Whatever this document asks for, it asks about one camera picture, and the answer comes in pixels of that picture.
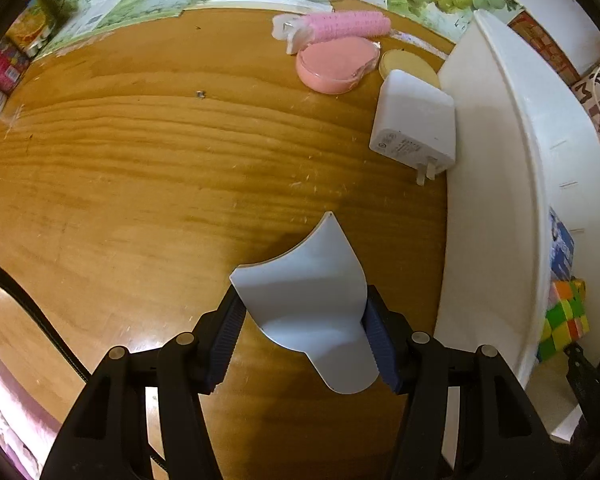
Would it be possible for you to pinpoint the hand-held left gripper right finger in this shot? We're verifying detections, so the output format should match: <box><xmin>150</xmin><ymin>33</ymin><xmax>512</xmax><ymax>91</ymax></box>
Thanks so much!
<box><xmin>362</xmin><ymin>285</ymin><xmax>566</xmax><ymax>480</ymax></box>

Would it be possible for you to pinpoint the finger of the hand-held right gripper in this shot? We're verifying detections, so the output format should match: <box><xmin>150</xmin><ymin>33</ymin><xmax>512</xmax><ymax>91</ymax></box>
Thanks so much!
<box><xmin>564</xmin><ymin>342</ymin><xmax>600</xmax><ymax>411</ymax></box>

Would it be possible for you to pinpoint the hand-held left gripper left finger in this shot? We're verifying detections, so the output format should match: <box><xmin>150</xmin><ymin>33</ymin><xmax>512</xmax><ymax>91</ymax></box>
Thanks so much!
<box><xmin>40</xmin><ymin>285</ymin><xmax>248</xmax><ymax>480</ymax></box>

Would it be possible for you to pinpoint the colourful puzzle cube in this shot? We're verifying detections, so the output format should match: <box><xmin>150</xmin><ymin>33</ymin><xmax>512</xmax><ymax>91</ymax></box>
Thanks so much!
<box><xmin>536</xmin><ymin>280</ymin><xmax>592</xmax><ymax>363</ymax></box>

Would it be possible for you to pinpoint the white curved plastic piece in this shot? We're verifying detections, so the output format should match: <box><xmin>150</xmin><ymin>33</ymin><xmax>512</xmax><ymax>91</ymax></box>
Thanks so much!
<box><xmin>228</xmin><ymin>211</ymin><xmax>381</xmax><ymax>395</ymax></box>

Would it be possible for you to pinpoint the white plastic bin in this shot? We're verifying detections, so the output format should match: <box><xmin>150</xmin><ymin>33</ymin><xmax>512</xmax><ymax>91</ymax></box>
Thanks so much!
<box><xmin>432</xmin><ymin>9</ymin><xmax>600</xmax><ymax>393</ymax></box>

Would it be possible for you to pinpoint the white charger adapter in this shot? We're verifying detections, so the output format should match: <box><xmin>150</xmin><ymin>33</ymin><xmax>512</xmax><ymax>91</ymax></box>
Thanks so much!
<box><xmin>369</xmin><ymin>69</ymin><xmax>457</xmax><ymax>187</ymax></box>

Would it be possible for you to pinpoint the round gold compact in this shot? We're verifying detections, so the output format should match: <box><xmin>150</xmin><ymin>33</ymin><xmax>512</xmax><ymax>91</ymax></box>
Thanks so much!
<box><xmin>378</xmin><ymin>49</ymin><xmax>441</xmax><ymax>88</ymax></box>

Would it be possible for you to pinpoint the pink hair roller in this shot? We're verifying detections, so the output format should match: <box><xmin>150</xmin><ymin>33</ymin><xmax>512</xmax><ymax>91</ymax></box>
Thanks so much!
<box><xmin>271</xmin><ymin>10</ymin><xmax>392</xmax><ymax>56</ymax></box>

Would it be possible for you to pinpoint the clear box with blue label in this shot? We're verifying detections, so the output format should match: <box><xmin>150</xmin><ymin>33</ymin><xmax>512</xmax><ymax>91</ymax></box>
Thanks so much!
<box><xmin>549</xmin><ymin>206</ymin><xmax>577</xmax><ymax>281</ymax></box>

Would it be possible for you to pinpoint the pink round case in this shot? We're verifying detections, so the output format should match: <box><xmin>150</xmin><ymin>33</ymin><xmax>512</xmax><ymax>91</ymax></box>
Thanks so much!
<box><xmin>295</xmin><ymin>37</ymin><xmax>382</xmax><ymax>95</ymax></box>

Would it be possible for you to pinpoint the brown cardboard box red print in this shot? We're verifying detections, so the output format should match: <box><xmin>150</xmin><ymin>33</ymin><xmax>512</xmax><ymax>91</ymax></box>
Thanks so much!
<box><xmin>507</xmin><ymin>10</ymin><xmax>581</xmax><ymax>83</ymax></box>

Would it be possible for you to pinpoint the pink small box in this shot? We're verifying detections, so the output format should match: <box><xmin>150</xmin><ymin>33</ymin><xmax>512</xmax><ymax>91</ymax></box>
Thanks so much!
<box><xmin>0</xmin><ymin>42</ymin><xmax>31</xmax><ymax>92</ymax></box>

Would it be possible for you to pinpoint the black cable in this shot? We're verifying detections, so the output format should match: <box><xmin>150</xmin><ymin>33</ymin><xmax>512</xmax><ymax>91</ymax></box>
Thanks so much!
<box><xmin>0</xmin><ymin>255</ymin><xmax>93</xmax><ymax>386</ymax></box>

